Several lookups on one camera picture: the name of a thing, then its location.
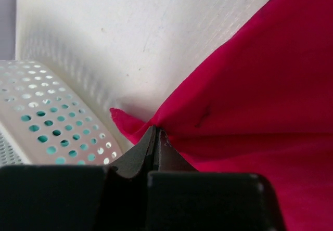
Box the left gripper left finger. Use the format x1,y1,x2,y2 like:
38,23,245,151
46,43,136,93
1,126,156,230

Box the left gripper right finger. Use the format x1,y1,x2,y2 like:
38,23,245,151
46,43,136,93
146,129,286,230

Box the magenta t shirt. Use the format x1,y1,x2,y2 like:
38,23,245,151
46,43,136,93
110,0,332,230

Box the teal rolled t shirt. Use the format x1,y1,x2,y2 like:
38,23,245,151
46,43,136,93
18,103,101,165

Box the white perforated plastic basket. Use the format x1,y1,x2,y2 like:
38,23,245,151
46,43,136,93
1,60,122,166

